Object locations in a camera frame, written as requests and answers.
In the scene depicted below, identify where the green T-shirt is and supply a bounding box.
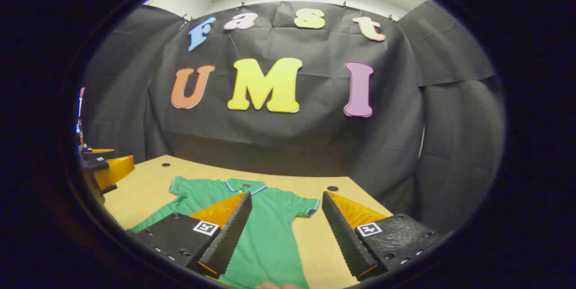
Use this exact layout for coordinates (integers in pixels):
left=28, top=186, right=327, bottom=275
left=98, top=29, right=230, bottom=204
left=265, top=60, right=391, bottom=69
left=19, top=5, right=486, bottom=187
left=128, top=176, right=321, bottom=289

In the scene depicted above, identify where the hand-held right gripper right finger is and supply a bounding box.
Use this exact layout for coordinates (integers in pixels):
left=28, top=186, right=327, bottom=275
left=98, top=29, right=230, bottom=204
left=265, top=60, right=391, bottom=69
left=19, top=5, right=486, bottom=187
left=322, top=191, right=446, bottom=281

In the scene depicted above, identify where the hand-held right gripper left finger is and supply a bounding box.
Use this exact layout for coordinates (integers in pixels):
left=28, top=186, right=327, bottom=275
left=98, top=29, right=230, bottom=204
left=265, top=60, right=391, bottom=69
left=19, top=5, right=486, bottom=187
left=127, top=191, right=252, bottom=280

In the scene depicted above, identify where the black backdrop cloth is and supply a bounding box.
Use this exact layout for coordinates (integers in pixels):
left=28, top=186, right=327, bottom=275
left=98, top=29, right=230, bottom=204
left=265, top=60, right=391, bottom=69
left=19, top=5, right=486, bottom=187
left=81, top=1, right=507, bottom=235

